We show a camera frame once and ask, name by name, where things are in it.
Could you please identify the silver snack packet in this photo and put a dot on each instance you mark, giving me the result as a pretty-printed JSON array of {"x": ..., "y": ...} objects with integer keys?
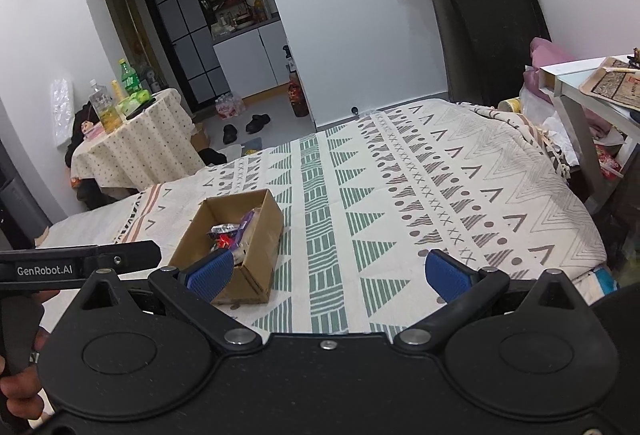
[{"x": 225, "y": 229}]

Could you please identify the black bag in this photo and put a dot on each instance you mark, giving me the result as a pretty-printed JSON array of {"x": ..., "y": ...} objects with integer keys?
[{"x": 214, "y": 156}]

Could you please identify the black shoe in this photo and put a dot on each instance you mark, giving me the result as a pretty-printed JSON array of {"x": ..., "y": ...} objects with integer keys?
[
  {"x": 257, "y": 123},
  {"x": 230, "y": 134}
]

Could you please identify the small cardboard box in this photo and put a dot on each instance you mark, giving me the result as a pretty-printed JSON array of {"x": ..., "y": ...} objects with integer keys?
[{"x": 200, "y": 138}]

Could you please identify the blue and white bag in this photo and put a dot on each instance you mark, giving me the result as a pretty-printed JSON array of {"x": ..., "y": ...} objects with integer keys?
[{"x": 605, "y": 284}]

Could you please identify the white cabinet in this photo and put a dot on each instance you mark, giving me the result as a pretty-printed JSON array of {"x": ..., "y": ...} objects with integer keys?
[{"x": 250, "y": 60}]

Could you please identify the white bubble wrap sheet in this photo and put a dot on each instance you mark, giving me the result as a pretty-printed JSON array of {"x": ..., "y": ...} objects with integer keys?
[{"x": 62, "y": 112}]

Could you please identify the person's left hand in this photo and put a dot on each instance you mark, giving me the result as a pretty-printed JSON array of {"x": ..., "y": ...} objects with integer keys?
[{"x": 22, "y": 395}]

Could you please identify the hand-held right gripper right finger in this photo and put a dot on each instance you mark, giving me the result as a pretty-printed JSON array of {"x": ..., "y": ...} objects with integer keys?
[{"x": 447, "y": 274}]

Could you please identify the brown cardboard box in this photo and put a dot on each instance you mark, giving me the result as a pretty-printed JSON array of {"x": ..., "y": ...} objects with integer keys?
[{"x": 257, "y": 240}]

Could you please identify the green soda bottle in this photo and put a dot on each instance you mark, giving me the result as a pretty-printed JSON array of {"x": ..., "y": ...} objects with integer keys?
[{"x": 129, "y": 77}]

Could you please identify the black framed glass door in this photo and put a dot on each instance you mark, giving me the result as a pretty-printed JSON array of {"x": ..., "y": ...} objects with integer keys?
[{"x": 180, "y": 30}]

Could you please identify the black clothing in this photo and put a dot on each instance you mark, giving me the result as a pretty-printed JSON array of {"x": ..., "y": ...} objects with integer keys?
[{"x": 77, "y": 140}]

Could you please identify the white side table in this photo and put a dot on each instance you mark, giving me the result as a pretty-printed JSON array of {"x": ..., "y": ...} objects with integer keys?
[{"x": 575, "y": 115}]

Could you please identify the grey appliance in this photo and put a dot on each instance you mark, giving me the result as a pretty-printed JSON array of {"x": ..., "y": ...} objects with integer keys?
[{"x": 22, "y": 210}]

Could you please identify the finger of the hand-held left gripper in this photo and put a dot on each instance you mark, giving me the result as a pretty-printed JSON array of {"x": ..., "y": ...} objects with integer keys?
[
  {"x": 130, "y": 256},
  {"x": 50, "y": 249}
]

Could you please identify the pack of water bottles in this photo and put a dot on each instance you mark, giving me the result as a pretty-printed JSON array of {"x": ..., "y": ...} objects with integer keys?
[{"x": 230, "y": 106}]

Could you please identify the yellow cup stack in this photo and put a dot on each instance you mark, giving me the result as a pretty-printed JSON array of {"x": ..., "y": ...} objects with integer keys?
[{"x": 117, "y": 91}]

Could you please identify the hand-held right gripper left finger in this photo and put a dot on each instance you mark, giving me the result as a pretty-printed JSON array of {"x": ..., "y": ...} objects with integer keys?
[{"x": 210, "y": 274}]

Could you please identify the black tray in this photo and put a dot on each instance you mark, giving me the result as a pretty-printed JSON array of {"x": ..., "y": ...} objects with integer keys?
[{"x": 145, "y": 109}]

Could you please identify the patterned tray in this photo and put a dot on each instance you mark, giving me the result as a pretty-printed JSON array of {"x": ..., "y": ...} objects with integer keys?
[{"x": 612, "y": 82}]

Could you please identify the blue floor mat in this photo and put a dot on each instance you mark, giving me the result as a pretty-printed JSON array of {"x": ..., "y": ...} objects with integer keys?
[{"x": 252, "y": 145}]

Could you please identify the round table with dotted tablecloth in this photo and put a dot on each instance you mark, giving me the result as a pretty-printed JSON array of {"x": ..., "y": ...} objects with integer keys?
[{"x": 135, "y": 150}]

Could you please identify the green tissue pack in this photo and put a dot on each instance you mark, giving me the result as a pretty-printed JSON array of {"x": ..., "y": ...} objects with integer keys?
[{"x": 132, "y": 102}]

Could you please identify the pink cloth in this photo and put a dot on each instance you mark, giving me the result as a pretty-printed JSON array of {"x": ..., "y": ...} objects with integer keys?
[{"x": 545, "y": 52}]

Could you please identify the clear bottle with yellow liquid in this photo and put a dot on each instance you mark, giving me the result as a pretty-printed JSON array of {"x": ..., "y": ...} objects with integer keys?
[{"x": 105, "y": 107}]

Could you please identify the red snack packet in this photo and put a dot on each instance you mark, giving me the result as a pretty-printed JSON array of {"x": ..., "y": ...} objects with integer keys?
[{"x": 223, "y": 242}]

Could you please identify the pink box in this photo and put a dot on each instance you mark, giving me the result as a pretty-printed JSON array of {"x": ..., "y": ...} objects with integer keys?
[{"x": 92, "y": 131}]

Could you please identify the black spray bottle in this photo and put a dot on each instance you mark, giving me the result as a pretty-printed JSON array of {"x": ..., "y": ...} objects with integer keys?
[{"x": 288, "y": 59}]

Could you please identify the kitchen shelf with bottles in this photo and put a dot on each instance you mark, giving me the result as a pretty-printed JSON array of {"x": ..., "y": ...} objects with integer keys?
[{"x": 240, "y": 7}]

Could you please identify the purple tissue pack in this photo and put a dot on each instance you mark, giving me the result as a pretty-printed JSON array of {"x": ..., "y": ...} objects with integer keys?
[{"x": 248, "y": 225}]

